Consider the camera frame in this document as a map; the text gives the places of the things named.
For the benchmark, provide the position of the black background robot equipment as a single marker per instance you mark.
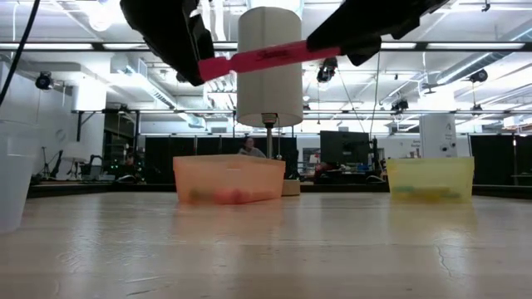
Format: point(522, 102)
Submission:
point(95, 170)

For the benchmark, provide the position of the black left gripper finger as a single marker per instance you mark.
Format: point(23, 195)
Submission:
point(203, 39)
point(166, 37)

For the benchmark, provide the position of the red dry-erase marker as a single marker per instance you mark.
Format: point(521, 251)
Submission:
point(226, 196)

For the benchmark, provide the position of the white device box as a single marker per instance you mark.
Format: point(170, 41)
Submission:
point(438, 133)

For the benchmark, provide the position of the red highlighter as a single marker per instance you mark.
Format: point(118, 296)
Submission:
point(266, 58)

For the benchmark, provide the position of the orange plastic bin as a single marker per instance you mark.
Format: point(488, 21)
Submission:
point(228, 178)

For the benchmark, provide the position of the person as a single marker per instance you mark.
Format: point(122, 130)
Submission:
point(250, 147)

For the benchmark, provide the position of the black aluminium table frame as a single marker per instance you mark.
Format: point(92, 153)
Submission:
point(83, 190)

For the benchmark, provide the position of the black monitor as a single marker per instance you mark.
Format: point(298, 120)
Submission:
point(345, 147)

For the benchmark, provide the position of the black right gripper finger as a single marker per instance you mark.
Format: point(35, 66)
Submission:
point(361, 23)
point(363, 52)

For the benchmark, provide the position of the clear plastic bin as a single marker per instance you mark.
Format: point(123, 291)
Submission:
point(14, 187)

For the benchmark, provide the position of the yellow plastic bin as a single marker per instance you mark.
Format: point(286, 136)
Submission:
point(430, 174)

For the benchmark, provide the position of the round wall clock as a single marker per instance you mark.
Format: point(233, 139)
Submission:
point(61, 134)

